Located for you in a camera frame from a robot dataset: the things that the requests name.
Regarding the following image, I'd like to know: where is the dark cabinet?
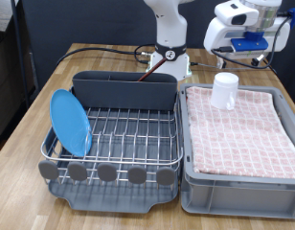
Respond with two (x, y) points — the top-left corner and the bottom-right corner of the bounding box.
(0, 30), (40, 154)

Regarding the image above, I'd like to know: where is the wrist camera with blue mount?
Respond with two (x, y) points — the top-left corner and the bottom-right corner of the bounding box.
(218, 31), (270, 58)

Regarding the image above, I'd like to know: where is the white mug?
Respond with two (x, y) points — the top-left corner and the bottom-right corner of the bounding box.
(210, 72), (239, 111)

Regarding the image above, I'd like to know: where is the blue cable clip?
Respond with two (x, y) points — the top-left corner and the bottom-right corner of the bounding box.
(286, 8), (295, 30)

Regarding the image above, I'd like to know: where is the grey shelf board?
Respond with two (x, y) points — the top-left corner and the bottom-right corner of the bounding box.
(0, 0), (19, 33)

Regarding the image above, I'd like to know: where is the thick black cable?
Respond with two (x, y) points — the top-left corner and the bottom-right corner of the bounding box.
(55, 47), (142, 67)

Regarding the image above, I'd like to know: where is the black curtain backdrop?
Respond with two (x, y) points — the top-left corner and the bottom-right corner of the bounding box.
(21, 0), (295, 111)

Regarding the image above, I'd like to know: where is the grey dish drying rack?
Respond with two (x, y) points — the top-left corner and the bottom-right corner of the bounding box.
(41, 85), (184, 215)

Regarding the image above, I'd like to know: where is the pink checked cloth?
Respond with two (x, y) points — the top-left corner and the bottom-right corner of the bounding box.
(185, 85), (295, 180)

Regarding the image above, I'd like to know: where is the blue plate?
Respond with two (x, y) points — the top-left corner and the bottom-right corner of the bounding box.
(49, 88), (93, 158)

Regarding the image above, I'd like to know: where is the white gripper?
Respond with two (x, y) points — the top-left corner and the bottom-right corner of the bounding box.
(203, 16), (292, 70)

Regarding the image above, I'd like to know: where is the black cable loop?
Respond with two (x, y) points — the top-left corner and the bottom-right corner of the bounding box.
(133, 43), (156, 64)

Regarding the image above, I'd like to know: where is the brown wooden spoon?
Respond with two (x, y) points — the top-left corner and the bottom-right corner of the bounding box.
(136, 57), (168, 82)

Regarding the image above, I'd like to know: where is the dark grey cutlery holder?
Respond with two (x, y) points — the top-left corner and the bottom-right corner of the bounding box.
(71, 70), (179, 111)

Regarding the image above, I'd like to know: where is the grey plastic crate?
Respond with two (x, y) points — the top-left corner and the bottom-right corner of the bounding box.
(178, 82), (295, 220)

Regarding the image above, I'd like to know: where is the grey cable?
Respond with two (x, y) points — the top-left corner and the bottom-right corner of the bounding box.
(189, 61), (274, 71)

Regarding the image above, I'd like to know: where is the steel wire dish rack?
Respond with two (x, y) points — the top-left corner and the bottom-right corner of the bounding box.
(37, 85), (184, 188)

